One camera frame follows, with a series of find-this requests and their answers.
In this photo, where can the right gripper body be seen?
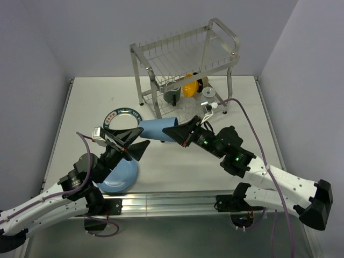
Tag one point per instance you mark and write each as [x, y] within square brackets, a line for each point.
[203, 138]

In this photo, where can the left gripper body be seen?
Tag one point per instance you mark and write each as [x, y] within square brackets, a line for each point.
[111, 157]

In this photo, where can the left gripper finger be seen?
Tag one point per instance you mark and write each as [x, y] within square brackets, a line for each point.
[137, 150]
[123, 140]

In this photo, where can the white plate green rim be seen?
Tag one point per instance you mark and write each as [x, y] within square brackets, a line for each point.
[122, 118]

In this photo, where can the blue plastic cup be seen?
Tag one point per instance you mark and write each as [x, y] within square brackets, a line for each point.
[153, 129]

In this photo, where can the clear drinking glass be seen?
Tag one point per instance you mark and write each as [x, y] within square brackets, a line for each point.
[189, 108]

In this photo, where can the dark green mug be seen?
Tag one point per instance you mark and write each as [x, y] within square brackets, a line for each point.
[172, 97]

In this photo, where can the orange bowl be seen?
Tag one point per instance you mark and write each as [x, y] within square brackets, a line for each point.
[190, 89]

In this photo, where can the grey ceramic cup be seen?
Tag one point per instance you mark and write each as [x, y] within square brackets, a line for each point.
[208, 95]

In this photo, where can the brown and black bowl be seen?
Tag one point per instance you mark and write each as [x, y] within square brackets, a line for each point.
[202, 83]

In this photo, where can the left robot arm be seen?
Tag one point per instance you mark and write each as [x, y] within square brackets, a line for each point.
[15, 228]

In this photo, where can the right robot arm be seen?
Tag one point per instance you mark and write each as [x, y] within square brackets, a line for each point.
[263, 184]

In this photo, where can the steel two-tier dish rack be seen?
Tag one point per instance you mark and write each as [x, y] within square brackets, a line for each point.
[182, 58]

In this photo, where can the blue plate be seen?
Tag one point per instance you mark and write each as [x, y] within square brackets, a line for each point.
[121, 178]

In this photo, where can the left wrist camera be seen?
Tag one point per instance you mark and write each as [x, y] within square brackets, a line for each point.
[98, 135]

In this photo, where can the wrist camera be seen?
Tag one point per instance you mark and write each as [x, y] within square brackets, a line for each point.
[98, 135]
[208, 109]

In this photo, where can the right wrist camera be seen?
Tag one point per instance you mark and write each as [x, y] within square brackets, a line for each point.
[208, 109]

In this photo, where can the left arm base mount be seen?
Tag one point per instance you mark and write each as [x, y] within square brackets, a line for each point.
[94, 224]

